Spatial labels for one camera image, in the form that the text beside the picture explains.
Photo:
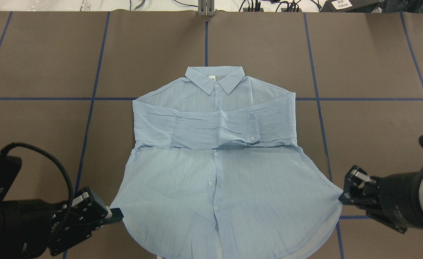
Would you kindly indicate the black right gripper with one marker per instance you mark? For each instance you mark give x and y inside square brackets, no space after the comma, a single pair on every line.
[400,196]

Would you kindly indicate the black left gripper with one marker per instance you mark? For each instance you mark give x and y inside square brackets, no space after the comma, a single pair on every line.
[22,220]

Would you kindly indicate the light blue button-up shirt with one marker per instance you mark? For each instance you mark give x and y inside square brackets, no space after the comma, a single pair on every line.
[217,173]

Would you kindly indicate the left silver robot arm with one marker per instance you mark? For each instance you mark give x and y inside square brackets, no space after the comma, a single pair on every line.
[28,228]

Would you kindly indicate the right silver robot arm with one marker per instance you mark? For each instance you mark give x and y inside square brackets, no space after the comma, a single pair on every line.
[395,201]

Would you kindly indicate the black box with label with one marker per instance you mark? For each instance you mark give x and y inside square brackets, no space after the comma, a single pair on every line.
[351,6]

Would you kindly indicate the aluminium frame post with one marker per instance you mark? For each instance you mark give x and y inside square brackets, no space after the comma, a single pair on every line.
[206,8]

